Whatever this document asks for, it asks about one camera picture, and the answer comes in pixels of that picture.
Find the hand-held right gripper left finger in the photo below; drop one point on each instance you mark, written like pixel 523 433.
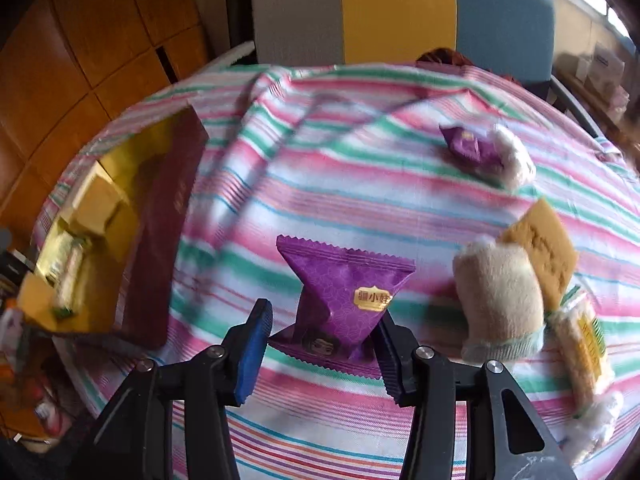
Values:
pixel 250 355

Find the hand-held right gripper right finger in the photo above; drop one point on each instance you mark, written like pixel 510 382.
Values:
pixel 395 360

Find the purple snack packet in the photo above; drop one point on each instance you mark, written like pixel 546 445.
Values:
pixel 340 285
pixel 467 146

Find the cream sock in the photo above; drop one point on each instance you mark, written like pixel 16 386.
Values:
pixel 500 300

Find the maroon and gold tin box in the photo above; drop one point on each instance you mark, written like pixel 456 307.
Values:
pixel 160 240

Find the yellow sponge block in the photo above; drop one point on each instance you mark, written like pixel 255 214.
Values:
pixel 542 250

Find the clear cracker packet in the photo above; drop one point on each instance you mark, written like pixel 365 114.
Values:
pixel 585 355
pixel 70 270

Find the white cotton ball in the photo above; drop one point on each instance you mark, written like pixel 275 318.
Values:
pixel 515 160

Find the striped tablecloth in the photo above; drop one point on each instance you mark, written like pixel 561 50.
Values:
pixel 350 200

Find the white foam board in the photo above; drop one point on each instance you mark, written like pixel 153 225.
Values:
pixel 235 55

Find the wooden side shelf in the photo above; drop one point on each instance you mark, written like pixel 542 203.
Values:
pixel 595 102

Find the wooden wardrobe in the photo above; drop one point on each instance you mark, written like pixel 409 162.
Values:
pixel 75 60

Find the grey yellow blue chair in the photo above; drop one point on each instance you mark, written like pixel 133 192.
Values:
pixel 395 10

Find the black rolled mat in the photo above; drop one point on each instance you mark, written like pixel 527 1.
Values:
pixel 237 0

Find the white carton box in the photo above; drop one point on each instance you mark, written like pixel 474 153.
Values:
pixel 607 65

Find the window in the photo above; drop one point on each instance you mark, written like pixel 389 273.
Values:
pixel 595 5

